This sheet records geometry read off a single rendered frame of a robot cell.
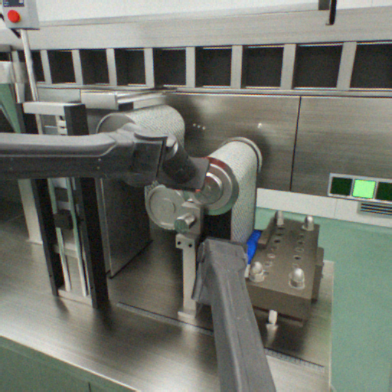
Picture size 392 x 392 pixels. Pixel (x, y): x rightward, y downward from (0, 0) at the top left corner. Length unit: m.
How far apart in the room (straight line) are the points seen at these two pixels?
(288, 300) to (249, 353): 0.42
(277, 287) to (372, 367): 1.44
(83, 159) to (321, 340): 0.70
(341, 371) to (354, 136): 1.42
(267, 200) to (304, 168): 2.61
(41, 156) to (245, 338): 0.33
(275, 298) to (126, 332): 0.38
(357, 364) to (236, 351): 1.81
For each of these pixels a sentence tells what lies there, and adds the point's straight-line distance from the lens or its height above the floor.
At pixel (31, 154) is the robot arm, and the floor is 1.42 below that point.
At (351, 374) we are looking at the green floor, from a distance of 2.13.
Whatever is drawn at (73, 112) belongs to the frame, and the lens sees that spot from 0.77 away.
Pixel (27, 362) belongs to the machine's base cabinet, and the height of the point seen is 0.79.
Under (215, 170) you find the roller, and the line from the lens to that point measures 0.75.
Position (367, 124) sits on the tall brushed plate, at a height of 1.37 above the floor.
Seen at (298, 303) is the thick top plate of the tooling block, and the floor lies 1.01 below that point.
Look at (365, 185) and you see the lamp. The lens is 1.06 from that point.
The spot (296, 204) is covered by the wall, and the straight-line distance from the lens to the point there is 3.61.
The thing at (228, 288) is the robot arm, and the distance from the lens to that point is 0.49.
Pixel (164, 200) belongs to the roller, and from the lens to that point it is 0.84.
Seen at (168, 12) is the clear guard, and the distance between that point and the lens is 1.17.
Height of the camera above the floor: 1.51
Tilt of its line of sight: 21 degrees down
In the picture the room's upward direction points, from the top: straight up
